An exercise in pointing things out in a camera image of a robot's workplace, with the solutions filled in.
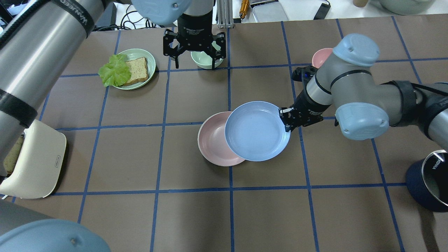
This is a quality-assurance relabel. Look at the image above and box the pink bowl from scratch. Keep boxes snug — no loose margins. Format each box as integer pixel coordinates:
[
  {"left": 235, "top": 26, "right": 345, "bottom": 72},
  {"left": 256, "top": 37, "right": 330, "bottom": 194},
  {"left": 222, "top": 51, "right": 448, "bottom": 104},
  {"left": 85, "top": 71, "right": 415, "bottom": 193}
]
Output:
[{"left": 311, "top": 48, "right": 333, "bottom": 68}]

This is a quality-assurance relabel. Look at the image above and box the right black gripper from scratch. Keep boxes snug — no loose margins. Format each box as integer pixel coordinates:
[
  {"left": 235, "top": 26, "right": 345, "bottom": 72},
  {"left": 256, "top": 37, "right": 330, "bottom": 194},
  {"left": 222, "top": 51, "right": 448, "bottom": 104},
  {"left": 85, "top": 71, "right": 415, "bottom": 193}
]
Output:
[{"left": 279, "top": 66, "right": 324, "bottom": 132}]

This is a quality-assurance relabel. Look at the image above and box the dark blue pot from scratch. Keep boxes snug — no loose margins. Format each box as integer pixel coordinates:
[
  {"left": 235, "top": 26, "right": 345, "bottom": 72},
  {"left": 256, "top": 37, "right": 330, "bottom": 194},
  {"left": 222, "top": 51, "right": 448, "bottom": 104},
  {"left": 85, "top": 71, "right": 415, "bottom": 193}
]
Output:
[{"left": 405, "top": 150, "right": 448, "bottom": 212}]

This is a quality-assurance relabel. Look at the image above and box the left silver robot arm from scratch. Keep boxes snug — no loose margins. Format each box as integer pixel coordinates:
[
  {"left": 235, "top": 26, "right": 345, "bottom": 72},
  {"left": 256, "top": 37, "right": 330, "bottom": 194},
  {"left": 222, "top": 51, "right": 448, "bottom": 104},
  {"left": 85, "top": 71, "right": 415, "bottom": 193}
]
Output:
[{"left": 1, "top": 0, "right": 227, "bottom": 252}]

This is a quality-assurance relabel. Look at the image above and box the bread slice on plate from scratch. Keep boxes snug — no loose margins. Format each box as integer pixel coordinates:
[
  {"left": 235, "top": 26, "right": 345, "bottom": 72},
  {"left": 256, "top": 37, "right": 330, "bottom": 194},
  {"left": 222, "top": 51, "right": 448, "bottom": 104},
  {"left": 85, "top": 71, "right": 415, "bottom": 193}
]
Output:
[{"left": 123, "top": 56, "right": 149, "bottom": 86}]

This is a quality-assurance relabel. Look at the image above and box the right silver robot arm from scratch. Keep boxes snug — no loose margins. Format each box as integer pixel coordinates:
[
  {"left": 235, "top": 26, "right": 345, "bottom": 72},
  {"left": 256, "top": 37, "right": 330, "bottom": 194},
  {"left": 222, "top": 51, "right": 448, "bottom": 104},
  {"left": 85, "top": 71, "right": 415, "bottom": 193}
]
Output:
[{"left": 279, "top": 33, "right": 448, "bottom": 150}]

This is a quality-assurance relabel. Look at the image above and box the green lettuce leaf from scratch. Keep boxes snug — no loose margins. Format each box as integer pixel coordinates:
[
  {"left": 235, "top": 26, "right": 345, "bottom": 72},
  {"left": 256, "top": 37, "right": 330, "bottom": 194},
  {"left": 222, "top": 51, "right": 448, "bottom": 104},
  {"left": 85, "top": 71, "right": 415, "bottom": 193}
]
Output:
[{"left": 98, "top": 54, "right": 131, "bottom": 87}]

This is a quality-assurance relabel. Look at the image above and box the blue plate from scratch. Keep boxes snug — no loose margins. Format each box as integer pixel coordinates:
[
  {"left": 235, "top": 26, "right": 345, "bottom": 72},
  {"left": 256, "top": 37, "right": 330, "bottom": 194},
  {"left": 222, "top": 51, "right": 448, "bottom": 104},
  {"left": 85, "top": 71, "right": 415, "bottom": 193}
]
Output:
[{"left": 224, "top": 101, "right": 291, "bottom": 162}]

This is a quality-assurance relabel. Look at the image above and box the white toaster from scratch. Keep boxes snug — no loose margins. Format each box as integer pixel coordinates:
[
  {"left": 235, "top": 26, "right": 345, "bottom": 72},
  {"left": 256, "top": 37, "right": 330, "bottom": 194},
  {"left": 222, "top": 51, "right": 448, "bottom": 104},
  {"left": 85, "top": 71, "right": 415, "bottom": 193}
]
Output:
[{"left": 0, "top": 120, "right": 67, "bottom": 199}]

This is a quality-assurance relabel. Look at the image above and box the green plate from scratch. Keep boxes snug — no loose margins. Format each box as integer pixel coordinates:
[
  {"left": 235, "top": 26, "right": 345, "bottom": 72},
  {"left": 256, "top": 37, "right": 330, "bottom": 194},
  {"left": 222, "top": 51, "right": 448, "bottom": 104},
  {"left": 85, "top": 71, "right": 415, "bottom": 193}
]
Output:
[{"left": 116, "top": 48, "right": 156, "bottom": 90}]

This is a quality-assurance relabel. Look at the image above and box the aluminium frame post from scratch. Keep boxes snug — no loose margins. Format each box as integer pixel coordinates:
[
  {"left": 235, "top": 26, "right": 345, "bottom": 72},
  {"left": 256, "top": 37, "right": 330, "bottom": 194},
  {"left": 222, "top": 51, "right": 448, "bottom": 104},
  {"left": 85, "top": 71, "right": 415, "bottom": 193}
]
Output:
[{"left": 216, "top": 0, "right": 234, "bottom": 29}]

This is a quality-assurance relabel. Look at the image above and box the green bowl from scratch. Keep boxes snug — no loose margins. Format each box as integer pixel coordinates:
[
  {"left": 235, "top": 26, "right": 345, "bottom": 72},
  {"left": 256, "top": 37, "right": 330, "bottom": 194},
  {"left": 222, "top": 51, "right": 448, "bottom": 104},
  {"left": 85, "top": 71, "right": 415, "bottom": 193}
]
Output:
[{"left": 190, "top": 51, "right": 213, "bottom": 70}]

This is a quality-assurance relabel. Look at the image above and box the bread slice in toaster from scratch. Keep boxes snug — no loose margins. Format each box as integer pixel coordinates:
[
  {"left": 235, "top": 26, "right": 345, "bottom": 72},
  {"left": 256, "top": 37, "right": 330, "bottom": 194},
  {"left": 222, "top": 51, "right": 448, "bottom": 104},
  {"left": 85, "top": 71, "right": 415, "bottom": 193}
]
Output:
[{"left": 3, "top": 134, "right": 25, "bottom": 177}]

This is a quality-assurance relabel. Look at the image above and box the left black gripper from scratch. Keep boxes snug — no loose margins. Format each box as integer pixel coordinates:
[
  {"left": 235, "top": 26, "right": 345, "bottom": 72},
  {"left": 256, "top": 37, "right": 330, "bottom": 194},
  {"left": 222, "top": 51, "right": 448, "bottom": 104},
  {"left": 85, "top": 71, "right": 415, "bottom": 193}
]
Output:
[{"left": 163, "top": 12, "right": 226, "bottom": 70}]

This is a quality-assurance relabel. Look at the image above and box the pink plate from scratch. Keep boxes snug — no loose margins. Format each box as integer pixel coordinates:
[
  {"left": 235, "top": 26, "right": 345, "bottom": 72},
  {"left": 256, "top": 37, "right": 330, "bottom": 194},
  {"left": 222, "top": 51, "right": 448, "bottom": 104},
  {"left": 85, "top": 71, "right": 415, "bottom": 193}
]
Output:
[{"left": 197, "top": 111, "right": 245, "bottom": 167}]

